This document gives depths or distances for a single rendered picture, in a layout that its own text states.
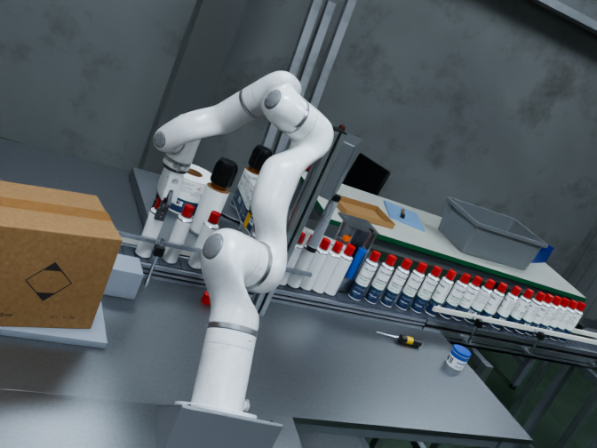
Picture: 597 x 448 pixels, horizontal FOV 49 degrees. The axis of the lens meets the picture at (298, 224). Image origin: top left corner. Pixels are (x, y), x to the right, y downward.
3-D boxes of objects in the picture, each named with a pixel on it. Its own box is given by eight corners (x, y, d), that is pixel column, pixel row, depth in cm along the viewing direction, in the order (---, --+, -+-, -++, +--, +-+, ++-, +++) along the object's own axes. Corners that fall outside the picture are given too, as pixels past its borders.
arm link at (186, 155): (177, 164, 195) (197, 164, 203) (192, 124, 191) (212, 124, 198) (157, 151, 198) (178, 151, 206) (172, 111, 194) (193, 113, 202)
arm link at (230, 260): (266, 340, 157) (284, 246, 165) (212, 319, 144) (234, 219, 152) (230, 339, 165) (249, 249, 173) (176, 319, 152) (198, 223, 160)
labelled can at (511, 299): (500, 332, 282) (524, 292, 275) (489, 326, 283) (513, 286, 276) (499, 327, 287) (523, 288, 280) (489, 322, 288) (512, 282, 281)
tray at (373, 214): (375, 211, 405) (378, 206, 404) (393, 229, 385) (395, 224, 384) (329, 197, 389) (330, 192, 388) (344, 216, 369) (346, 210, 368)
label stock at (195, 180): (147, 190, 262) (159, 157, 258) (187, 194, 277) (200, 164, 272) (172, 215, 250) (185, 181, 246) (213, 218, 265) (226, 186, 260)
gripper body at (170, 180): (191, 173, 199) (179, 206, 203) (184, 161, 207) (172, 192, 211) (167, 167, 196) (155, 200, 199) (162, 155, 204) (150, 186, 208)
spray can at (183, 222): (174, 258, 219) (195, 204, 213) (178, 266, 215) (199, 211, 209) (160, 254, 217) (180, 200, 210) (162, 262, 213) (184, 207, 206)
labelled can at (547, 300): (534, 336, 295) (558, 298, 288) (529, 337, 291) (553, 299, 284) (524, 329, 298) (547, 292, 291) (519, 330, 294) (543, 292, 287)
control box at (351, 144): (338, 190, 221) (362, 139, 214) (330, 201, 204) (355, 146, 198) (311, 177, 221) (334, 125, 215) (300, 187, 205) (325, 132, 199)
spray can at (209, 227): (200, 263, 223) (221, 211, 217) (203, 271, 219) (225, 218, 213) (186, 260, 221) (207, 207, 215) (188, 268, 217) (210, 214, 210)
